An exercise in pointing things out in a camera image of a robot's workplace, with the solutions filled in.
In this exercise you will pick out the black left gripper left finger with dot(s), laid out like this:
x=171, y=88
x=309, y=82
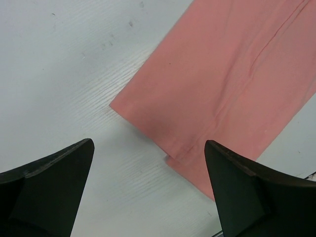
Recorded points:
x=41, y=198

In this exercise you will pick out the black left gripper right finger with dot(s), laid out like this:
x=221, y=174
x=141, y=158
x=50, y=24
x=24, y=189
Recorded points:
x=254, y=200

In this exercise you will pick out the salmon pink t-shirt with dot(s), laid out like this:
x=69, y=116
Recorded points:
x=232, y=71

